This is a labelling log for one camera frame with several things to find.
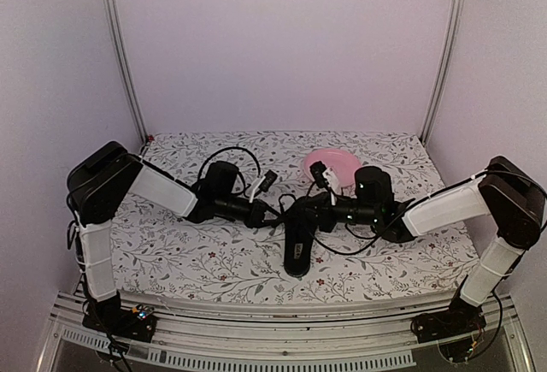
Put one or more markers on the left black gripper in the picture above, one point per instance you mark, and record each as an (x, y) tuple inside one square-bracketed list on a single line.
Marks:
[(256, 216)]

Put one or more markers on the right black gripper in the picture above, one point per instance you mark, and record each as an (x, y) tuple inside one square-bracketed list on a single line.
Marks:
[(326, 220)]

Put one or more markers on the black shoelace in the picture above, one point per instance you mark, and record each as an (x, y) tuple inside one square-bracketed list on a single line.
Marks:
[(280, 214)]

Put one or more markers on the black shoe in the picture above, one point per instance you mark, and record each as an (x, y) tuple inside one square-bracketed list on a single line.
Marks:
[(300, 225)]

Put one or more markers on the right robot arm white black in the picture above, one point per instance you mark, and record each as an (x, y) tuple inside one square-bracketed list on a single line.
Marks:
[(502, 191)]

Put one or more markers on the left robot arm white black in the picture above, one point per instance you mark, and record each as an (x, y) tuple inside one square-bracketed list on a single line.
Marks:
[(99, 184)]

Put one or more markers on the pink plate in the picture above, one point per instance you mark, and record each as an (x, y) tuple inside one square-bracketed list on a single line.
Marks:
[(343, 164)]

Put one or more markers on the floral patterned table mat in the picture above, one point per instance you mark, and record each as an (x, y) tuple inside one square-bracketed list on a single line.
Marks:
[(155, 253)]

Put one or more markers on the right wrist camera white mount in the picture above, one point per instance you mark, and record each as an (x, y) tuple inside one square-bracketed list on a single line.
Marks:
[(326, 178)]

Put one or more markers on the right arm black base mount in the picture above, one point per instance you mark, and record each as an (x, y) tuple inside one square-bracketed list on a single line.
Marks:
[(455, 320)]

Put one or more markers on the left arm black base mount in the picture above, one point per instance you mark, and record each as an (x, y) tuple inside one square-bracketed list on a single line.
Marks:
[(117, 322)]

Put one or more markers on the right aluminium frame post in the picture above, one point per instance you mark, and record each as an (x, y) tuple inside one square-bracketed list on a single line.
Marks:
[(450, 37)]

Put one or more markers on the aluminium frame post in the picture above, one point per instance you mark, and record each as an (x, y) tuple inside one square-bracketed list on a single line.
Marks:
[(116, 34), (450, 37)]

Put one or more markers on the left aluminium frame post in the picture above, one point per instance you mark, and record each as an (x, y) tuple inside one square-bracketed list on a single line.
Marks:
[(116, 34)]

